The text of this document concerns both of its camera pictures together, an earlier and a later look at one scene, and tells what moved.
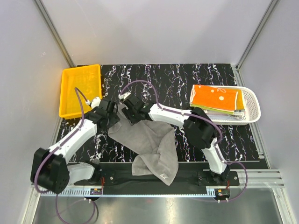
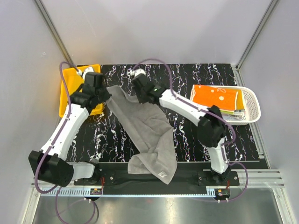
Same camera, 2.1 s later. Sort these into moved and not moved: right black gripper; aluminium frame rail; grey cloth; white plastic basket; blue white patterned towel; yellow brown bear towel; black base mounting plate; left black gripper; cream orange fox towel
Moved: left black gripper; right black gripper; grey cloth
Not moved: aluminium frame rail; black base mounting plate; white plastic basket; yellow brown bear towel; cream orange fox towel; blue white patterned towel
